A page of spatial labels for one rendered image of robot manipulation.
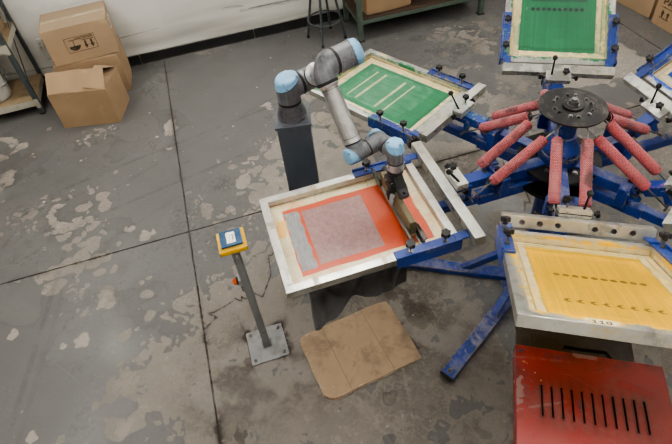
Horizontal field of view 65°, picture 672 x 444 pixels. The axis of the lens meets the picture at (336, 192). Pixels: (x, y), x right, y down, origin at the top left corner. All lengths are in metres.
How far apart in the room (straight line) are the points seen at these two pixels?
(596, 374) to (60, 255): 3.47
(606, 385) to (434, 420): 1.24
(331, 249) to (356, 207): 0.28
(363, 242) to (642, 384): 1.16
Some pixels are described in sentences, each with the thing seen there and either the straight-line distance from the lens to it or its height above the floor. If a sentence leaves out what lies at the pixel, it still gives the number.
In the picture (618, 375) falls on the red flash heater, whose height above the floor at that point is 1.10.
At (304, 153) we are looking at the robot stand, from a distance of 2.78.
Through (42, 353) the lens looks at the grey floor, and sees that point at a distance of 3.80.
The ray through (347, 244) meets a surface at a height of 0.96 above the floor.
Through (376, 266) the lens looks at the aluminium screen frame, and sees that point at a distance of 2.27.
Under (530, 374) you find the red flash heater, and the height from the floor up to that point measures 1.11.
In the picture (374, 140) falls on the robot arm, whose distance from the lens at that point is 2.30.
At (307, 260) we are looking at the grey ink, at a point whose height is 0.96.
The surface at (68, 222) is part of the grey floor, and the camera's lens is 4.49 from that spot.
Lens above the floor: 2.79
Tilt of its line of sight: 44 degrees down
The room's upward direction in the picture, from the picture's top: 7 degrees counter-clockwise
